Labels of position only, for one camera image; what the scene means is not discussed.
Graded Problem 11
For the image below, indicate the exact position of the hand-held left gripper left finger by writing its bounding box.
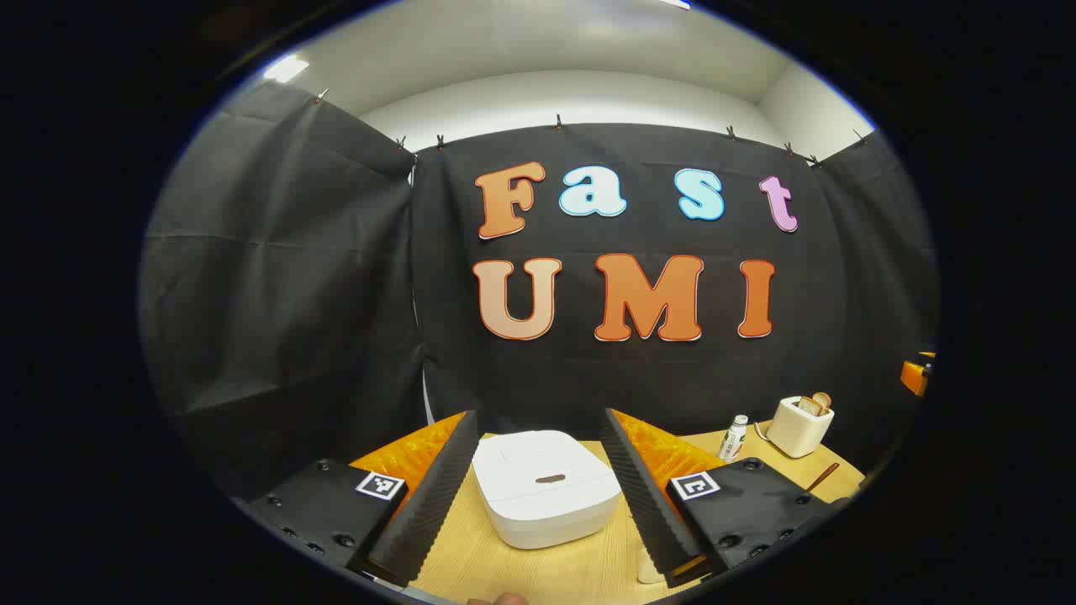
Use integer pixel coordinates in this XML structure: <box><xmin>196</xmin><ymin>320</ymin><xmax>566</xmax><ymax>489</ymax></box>
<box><xmin>240</xmin><ymin>410</ymin><xmax>480</xmax><ymax>589</ymax></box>

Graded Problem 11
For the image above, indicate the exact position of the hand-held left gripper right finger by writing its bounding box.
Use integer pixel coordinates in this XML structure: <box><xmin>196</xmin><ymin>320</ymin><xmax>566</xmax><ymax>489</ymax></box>
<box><xmin>599</xmin><ymin>408</ymin><xmax>850</xmax><ymax>589</ymax></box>

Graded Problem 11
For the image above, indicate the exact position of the white rice cooker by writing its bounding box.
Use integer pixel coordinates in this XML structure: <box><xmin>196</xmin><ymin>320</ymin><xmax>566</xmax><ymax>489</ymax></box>
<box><xmin>471</xmin><ymin>430</ymin><xmax>623</xmax><ymax>550</ymax></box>

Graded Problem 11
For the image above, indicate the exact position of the white drink bottle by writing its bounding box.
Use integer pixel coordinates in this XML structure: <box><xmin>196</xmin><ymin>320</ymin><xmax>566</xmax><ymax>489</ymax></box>
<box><xmin>719</xmin><ymin>415</ymin><xmax>749</xmax><ymax>463</ymax></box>

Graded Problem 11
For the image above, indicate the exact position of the white toaster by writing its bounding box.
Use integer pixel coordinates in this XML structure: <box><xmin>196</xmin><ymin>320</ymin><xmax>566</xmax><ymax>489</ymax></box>
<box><xmin>763</xmin><ymin>395</ymin><xmax>836</xmax><ymax>459</ymax></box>

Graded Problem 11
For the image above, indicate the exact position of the row of small backdrop clips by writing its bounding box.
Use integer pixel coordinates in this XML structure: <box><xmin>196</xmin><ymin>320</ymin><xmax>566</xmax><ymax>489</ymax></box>
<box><xmin>315</xmin><ymin>88</ymin><xmax>867</xmax><ymax>165</ymax></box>

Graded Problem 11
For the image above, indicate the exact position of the ceiling light panel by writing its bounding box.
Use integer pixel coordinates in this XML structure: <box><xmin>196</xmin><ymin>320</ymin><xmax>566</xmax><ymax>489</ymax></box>
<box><xmin>264</xmin><ymin>54</ymin><xmax>311</xmax><ymax>84</ymax></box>

